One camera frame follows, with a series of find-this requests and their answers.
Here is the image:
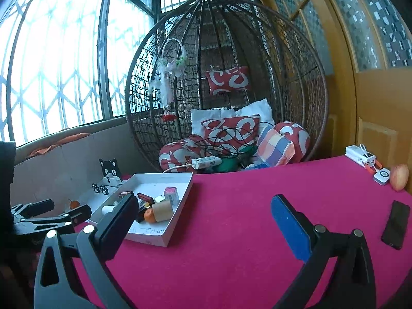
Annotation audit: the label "green cloth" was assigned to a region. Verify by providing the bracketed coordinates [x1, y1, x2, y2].
[216, 145, 258, 172]

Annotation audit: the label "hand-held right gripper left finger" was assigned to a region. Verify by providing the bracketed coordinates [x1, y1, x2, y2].
[34, 194, 140, 309]

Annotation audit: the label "white pillow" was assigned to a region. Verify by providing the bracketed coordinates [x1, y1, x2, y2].
[191, 98, 276, 139]

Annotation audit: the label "magenta tablecloth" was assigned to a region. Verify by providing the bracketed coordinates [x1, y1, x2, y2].
[35, 154, 412, 309]

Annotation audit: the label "orange plastic tool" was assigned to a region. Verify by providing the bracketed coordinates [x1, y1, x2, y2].
[364, 159, 383, 174]

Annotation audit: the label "white power bank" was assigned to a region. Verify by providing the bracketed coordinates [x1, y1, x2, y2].
[345, 145, 376, 167]

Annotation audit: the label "round red patterned pillow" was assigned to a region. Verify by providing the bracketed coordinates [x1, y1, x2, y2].
[274, 121, 311, 163]

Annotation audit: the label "orange cloth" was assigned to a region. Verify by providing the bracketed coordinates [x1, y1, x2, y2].
[27, 133, 91, 158]

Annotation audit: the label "black white cat stand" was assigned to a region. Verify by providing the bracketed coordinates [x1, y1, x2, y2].
[92, 158, 122, 194]

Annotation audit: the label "white power strip cable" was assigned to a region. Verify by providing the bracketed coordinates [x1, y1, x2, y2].
[162, 162, 197, 173]

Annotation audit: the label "black smartphone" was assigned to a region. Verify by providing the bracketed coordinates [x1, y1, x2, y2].
[381, 200, 411, 250]

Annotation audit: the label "red apple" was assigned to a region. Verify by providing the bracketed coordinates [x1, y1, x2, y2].
[389, 164, 410, 192]

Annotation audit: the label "white dreamcatcher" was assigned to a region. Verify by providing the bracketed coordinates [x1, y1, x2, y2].
[149, 38, 188, 122]

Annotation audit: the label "tan cylindrical container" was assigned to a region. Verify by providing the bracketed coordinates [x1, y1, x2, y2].
[152, 200, 175, 223]

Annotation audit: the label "tangled black cables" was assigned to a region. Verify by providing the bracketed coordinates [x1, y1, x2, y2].
[206, 121, 274, 165]

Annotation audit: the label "long red patterned pillow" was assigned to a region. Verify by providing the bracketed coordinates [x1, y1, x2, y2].
[159, 134, 232, 173]

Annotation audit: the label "red and white small box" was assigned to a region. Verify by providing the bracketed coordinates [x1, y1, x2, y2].
[164, 187, 180, 207]

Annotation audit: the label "square red patterned pillow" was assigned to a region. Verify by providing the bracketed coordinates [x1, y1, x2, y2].
[200, 114, 261, 155]

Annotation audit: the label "white tray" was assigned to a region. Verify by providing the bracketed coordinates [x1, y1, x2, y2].
[88, 172, 194, 248]

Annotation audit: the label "wicker hanging chair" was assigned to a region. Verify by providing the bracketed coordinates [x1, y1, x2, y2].
[125, 0, 329, 173]

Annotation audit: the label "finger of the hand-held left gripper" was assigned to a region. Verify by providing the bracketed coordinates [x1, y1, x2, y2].
[14, 204, 92, 235]
[11, 199, 55, 219]

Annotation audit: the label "window with metal grille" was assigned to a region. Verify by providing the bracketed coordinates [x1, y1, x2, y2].
[0, 0, 258, 147]

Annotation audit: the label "white flat board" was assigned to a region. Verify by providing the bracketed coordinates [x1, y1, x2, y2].
[75, 180, 129, 219]

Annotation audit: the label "white power strip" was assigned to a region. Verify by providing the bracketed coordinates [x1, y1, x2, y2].
[191, 155, 222, 170]

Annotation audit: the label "white charging cable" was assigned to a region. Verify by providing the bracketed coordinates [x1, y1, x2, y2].
[360, 143, 383, 171]

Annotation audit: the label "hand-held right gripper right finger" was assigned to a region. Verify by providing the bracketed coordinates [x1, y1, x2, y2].
[270, 194, 376, 309]

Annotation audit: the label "white square device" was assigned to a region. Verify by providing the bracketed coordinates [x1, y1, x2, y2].
[373, 167, 391, 186]

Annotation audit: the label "small red patterned pillow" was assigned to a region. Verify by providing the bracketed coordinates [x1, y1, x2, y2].
[206, 66, 251, 96]

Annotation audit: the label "plaid pillow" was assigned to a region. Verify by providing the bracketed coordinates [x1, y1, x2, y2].
[256, 124, 296, 167]

